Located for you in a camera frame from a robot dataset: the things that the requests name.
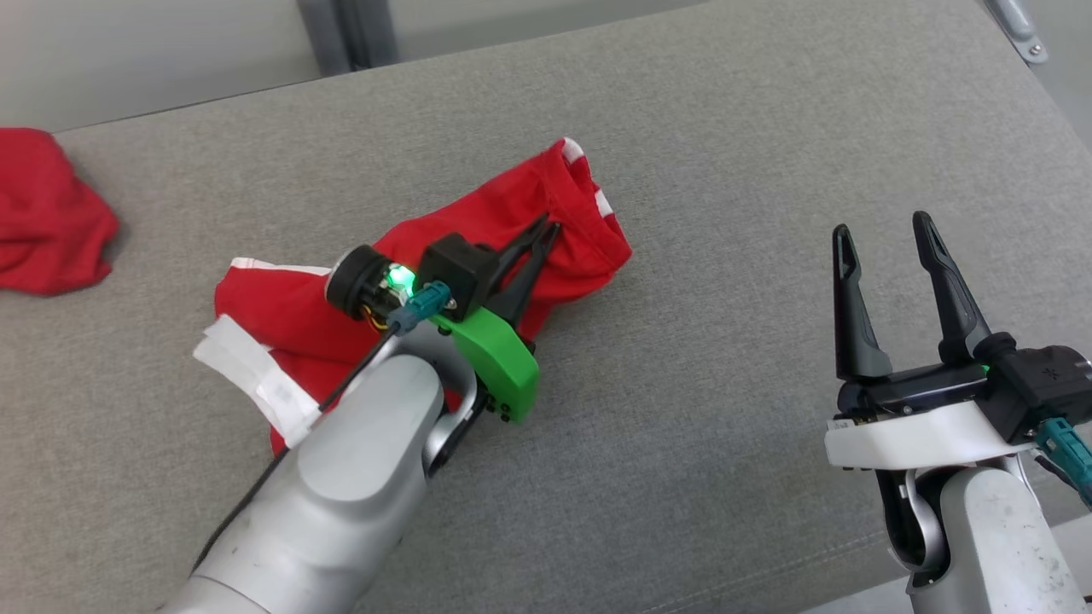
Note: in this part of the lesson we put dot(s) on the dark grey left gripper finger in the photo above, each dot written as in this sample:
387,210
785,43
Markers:
525,286
508,260

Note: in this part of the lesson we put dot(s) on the grey metal bracket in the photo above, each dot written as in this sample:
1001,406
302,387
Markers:
1019,30

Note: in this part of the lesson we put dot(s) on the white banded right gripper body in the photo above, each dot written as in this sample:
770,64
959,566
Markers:
913,426

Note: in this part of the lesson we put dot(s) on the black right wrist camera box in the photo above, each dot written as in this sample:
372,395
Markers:
1041,384

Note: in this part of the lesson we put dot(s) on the red shorts with white band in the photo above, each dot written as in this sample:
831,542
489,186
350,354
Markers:
478,213

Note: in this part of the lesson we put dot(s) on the red basketball jersey white sleeve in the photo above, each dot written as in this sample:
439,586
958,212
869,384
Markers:
43,213

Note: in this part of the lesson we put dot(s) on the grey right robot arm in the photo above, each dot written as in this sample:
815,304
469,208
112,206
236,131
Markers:
990,546

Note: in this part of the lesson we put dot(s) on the grey metal post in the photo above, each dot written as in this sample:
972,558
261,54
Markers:
350,34

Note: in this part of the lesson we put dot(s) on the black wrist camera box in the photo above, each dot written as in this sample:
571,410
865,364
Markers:
448,264
1041,384

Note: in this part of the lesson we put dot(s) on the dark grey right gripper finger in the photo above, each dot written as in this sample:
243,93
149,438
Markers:
954,315
855,333

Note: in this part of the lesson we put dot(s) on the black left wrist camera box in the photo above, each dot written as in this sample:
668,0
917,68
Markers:
448,264

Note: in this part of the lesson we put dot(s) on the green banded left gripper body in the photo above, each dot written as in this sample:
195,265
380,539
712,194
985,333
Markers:
499,358

